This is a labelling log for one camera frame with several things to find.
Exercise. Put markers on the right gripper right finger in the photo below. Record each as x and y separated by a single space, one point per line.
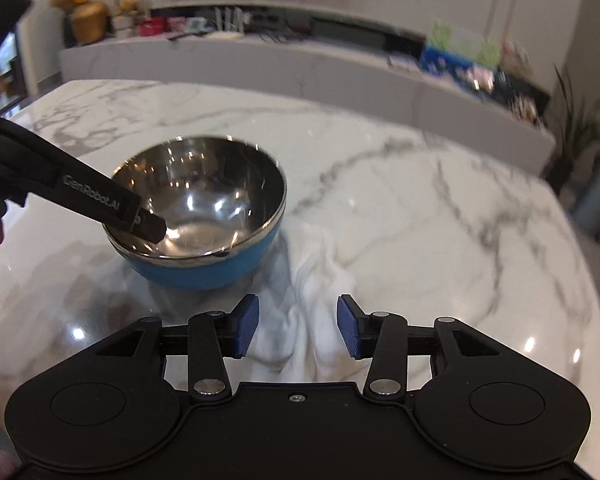
380 337

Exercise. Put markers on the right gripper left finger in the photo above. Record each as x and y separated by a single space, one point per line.
214 336

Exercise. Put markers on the white cloth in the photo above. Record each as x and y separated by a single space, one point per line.
297 339

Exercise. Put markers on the blue steel bowl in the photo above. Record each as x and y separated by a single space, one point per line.
222 200

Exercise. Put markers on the red box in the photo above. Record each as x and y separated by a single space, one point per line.
151 27

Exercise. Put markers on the white wifi router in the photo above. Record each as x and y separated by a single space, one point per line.
229 24

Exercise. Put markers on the black white patterned ornament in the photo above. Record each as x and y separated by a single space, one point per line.
528 104

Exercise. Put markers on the potted long-leaf plant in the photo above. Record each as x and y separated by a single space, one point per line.
578 130

